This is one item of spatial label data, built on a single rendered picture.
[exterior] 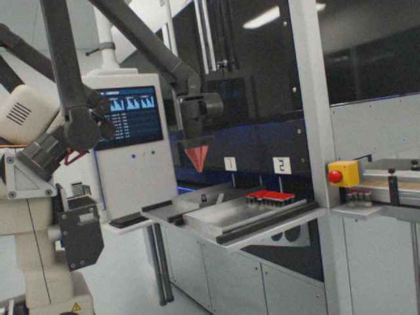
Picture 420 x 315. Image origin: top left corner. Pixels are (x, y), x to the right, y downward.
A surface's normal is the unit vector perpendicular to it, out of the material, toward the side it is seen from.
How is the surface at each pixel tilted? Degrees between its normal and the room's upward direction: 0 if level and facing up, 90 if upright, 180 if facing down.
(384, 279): 90
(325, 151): 90
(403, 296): 90
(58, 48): 94
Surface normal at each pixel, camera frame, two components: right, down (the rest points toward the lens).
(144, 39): 0.50, 0.11
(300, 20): -0.84, 0.18
